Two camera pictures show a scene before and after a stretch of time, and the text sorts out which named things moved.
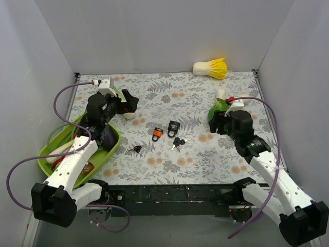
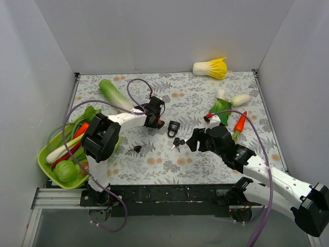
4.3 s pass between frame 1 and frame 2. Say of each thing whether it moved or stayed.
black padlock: stayed
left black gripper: moved
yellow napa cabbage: stayed
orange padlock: moved
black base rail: stayed
